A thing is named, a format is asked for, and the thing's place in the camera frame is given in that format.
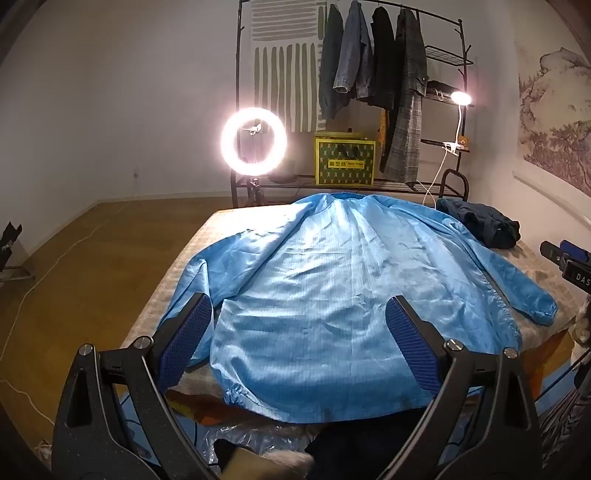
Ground dark teal hanging shirt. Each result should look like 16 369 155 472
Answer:
318 4 345 121

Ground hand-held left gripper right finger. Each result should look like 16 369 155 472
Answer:
385 295 544 480

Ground bed with beige plaid blanket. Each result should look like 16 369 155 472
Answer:
121 203 583 444

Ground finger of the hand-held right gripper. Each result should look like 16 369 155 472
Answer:
540 239 591 266

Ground dark blue garment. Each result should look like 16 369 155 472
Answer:
436 198 522 251

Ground black hanging coat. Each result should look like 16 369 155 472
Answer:
368 7 397 110

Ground black folded stand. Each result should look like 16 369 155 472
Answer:
0 222 36 283

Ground yellow green patterned box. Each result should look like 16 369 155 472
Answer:
314 130 376 186

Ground clear plastic sheet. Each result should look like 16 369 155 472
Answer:
194 415 324 480

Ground landscape wall scroll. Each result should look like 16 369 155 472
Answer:
512 28 591 219

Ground person's dark clothing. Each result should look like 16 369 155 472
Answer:
305 406 428 480

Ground light blue jacket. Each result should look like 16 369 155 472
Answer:
157 191 559 423

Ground white clip lamp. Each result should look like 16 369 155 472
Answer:
443 91 472 156

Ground ring light on stand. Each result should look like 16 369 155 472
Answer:
220 107 289 208

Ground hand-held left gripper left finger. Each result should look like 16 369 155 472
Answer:
52 292 215 480

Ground black metal clothes rack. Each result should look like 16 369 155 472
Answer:
231 0 476 208

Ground denim hanging jacket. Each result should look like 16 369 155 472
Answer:
333 1 374 100

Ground striped wall poster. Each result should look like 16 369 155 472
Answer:
248 0 329 134

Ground white lamp cable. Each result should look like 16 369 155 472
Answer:
421 150 450 207

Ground grey plaid hanging coat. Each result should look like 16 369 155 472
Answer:
379 8 429 182

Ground white floor cable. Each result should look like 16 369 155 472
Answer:
0 222 103 426

